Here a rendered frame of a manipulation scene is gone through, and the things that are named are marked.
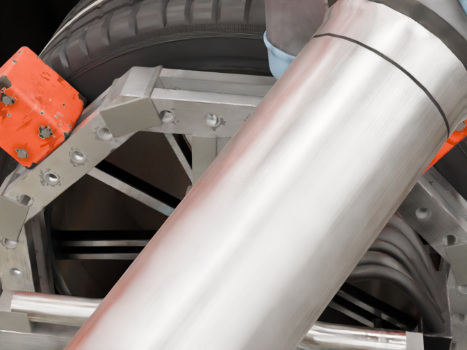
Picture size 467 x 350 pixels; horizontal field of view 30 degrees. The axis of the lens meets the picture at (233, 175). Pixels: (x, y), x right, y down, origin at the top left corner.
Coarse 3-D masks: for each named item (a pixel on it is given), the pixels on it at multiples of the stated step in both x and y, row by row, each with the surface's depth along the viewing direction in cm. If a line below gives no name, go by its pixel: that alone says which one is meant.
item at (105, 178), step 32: (64, 192) 111; (96, 192) 125; (128, 192) 104; (160, 192) 105; (64, 224) 113; (96, 224) 124; (128, 224) 132; (64, 256) 112; (96, 256) 111; (128, 256) 110; (64, 288) 113; (96, 288) 119; (352, 288) 110; (384, 288) 122; (320, 320) 127; (352, 320) 123; (384, 320) 113; (416, 320) 109
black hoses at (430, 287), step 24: (384, 240) 79; (408, 240) 79; (360, 264) 78; (384, 264) 77; (408, 264) 78; (432, 264) 82; (408, 288) 76; (432, 288) 80; (432, 312) 77; (432, 336) 78
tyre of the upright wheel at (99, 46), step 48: (96, 0) 102; (144, 0) 94; (192, 0) 90; (240, 0) 88; (48, 48) 101; (96, 48) 91; (144, 48) 90; (192, 48) 90; (240, 48) 89; (96, 96) 95
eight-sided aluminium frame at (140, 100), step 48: (144, 96) 84; (192, 96) 84; (240, 96) 84; (96, 144) 88; (0, 192) 96; (48, 192) 93; (432, 192) 87; (0, 240) 97; (432, 240) 89; (48, 288) 107
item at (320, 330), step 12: (324, 324) 74; (336, 324) 75; (312, 336) 74; (324, 336) 74; (336, 336) 74; (348, 336) 74; (360, 336) 73; (372, 336) 73; (384, 336) 73; (396, 336) 73; (408, 336) 75; (420, 336) 75; (312, 348) 74; (324, 348) 74; (336, 348) 74; (348, 348) 73; (360, 348) 73; (372, 348) 73; (384, 348) 73; (396, 348) 73; (408, 348) 73; (420, 348) 73
